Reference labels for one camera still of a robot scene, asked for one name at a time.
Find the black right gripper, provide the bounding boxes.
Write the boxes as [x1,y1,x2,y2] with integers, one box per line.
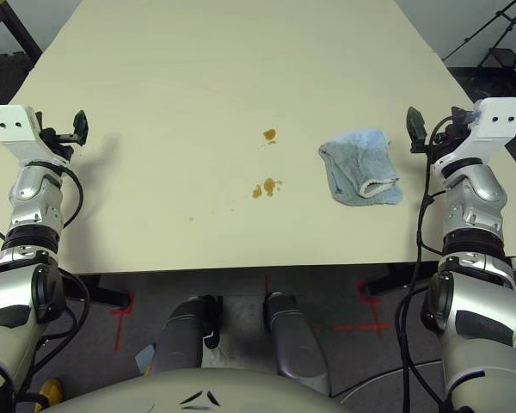
[406,106,475,159]

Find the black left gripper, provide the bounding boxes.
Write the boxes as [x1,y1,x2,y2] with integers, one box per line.
[41,109,90,163]

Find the fluffy blue rag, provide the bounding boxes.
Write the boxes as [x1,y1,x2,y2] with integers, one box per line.
[317,126,404,207]

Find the black foam floor mat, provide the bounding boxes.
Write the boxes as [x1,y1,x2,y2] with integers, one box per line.
[0,53,38,126]

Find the black tripod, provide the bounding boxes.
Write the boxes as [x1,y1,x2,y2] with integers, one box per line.
[442,0,516,83]

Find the large brown liquid spill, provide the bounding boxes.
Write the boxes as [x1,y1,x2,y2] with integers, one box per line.
[251,176,284,200]

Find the grey robot left leg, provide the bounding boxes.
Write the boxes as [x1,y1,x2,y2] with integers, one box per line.
[152,295,223,379]

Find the grey robot leg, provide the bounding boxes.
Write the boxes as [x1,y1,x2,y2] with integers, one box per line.
[261,291,331,395]
[152,295,223,379]

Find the blue-grey paper scrap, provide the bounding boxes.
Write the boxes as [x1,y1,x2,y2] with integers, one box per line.
[135,343,157,375]

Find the grey robot right leg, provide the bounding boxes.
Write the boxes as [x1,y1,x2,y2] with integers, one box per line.
[261,291,331,395]

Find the yellow object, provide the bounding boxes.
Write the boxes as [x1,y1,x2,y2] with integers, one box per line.
[34,377,64,413]

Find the grey robot torso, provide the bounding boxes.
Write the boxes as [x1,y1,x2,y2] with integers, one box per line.
[46,366,349,413]

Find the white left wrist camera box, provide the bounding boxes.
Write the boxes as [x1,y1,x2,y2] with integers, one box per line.
[0,104,72,169]

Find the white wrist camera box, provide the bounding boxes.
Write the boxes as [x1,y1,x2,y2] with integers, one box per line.
[432,97,516,177]
[0,104,72,169]

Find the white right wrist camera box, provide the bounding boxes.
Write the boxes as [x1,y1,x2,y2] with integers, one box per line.
[432,97,516,177]

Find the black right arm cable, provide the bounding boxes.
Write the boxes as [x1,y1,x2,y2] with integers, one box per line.
[395,107,457,413]

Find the black metal frame bar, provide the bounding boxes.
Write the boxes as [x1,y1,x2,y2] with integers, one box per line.
[0,0,44,57]

